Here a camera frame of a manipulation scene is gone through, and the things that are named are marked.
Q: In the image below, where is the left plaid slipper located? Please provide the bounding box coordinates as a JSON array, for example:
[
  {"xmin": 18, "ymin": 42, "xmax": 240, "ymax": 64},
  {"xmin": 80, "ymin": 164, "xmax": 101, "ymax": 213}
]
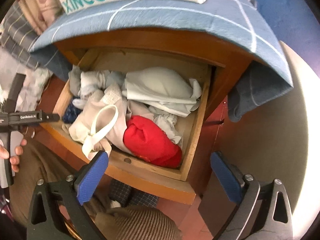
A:
[{"xmin": 108, "ymin": 179, "xmax": 132, "ymax": 206}]

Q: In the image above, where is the navy floral underwear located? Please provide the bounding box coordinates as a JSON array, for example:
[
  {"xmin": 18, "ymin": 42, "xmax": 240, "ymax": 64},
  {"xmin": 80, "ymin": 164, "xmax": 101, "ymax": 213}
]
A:
[{"xmin": 62, "ymin": 97, "xmax": 82, "ymax": 124}]

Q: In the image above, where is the pale blue white underwear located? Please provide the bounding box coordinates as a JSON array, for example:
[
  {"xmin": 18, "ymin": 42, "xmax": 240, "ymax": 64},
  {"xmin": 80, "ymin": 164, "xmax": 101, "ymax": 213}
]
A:
[{"xmin": 122, "ymin": 67, "xmax": 202, "ymax": 118}]

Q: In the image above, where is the cream bra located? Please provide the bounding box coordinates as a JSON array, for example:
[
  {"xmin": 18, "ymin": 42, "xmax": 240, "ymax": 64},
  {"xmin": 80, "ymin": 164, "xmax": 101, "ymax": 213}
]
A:
[{"xmin": 68, "ymin": 97, "xmax": 130, "ymax": 160}]

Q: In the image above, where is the red knit underwear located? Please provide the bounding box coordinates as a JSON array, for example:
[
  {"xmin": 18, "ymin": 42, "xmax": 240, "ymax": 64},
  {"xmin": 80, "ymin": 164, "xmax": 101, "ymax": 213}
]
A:
[{"xmin": 123, "ymin": 115, "xmax": 182, "ymax": 168}]

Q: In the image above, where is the white mesh grey underwear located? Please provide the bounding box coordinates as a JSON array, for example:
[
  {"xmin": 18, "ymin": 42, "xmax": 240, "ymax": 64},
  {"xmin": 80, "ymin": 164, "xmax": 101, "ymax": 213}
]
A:
[{"xmin": 100, "ymin": 83, "xmax": 123, "ymax": 105}]

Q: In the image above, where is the beige patterned curtain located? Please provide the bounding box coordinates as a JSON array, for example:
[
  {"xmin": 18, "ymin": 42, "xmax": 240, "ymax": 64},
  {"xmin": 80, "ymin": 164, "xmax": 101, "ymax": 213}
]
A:
[{"xmin": 17, "ymin": 0, "xmax": 64, "ymax": 35}]

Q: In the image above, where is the grey plaid bedding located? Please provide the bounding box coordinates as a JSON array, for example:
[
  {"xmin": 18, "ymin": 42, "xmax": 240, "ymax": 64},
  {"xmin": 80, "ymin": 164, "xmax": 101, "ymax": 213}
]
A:
[{"xmin": 1, "ymin": 2, "xmax": 40, "ymax": 70}]

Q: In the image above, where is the floral pale blue underwear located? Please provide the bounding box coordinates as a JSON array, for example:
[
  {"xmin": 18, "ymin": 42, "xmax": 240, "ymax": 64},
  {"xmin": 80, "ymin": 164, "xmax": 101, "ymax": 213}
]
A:
[{"xmin": 68, "ymin": 65, "xmax": 125, "ymax": 100}]

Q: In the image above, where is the plaid slipper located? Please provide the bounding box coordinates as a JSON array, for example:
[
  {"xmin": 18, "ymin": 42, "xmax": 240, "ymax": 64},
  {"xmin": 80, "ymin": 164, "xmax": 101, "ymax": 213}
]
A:
[
  {"xmin": 108, "ymin": 179, "xmax": 132, "ymax": 206},
  {"xmin": 129, "ymin": 191, "xmax": 159, "ymax": 207}
]

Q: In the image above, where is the blue checked cloth cover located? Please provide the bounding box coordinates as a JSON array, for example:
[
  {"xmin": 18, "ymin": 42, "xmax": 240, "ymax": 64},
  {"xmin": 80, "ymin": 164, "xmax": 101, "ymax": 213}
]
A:
[{"xmin": 30, "ymin": 0, "xmax": 293, "ymax": 119}]

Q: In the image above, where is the person's left hand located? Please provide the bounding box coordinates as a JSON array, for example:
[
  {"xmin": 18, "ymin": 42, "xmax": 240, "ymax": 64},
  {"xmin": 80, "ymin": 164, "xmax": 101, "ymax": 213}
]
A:
[{"xmin": 0, "ymin": 138, "xmax": 28, "ymax": 173}]

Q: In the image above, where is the white floral bedsheet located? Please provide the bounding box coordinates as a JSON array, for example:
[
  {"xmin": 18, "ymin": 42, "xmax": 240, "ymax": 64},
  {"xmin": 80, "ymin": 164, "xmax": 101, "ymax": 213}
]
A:
[{"xmin": 0, "ymin": 48, "xmax": 53, "ymax": 112}]

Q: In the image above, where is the wooden nightstand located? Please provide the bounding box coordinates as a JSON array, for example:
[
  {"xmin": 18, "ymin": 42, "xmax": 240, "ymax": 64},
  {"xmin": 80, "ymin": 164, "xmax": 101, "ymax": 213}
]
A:
[{"xmin": 53, "ymin": 27, "xmax": 253, "ymax": 198}]

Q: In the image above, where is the right plaid slipper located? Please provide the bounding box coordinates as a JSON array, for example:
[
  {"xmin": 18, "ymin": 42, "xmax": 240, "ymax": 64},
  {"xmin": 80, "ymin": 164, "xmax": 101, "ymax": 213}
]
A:
[{"xmin": 129, "ymin": 191, "xmax": 159, "ymax": 207}]

